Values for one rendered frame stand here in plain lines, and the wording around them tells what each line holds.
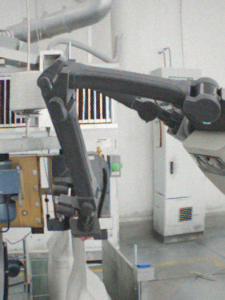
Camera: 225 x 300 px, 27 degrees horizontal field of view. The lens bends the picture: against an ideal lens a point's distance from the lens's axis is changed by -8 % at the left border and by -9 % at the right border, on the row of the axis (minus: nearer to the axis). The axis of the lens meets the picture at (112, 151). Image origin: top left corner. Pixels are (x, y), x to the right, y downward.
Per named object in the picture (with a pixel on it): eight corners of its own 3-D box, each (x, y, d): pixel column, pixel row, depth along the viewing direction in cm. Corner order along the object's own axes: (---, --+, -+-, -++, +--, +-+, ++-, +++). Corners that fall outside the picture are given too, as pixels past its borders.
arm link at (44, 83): (49, 74, 165) (52, 69, 175) (35, 80, 166) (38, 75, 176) (88, 183, 179) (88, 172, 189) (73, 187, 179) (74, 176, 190)
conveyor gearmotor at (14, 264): (25, 279, 355) (25, 261, 354) (6, 281, 352) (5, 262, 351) (25, 268, 384) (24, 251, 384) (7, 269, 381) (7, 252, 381)
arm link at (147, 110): (50, 53, 163) (53, 49, 172) (33, 86, 166) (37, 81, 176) (163, 106, 171) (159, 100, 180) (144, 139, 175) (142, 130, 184)
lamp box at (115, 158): (120, 177, 208) (120, 155, 207) (110, 177, 207) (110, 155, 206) (117, 175, 215) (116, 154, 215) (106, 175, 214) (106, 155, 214)
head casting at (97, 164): (111, 217, 208) (109, 147, 206) (55, 219, 203) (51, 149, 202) (99, 207, 237) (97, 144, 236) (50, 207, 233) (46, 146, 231)
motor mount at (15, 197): (25, 207, 181) (23, 165, 180) (9, 207, 179) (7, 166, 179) (24, 197, 208) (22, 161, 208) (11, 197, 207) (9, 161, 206)
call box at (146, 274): (154, 279, 199) (154, 267, 199) (136, 281, 198) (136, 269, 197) (149, 274, 207) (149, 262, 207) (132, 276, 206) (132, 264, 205)
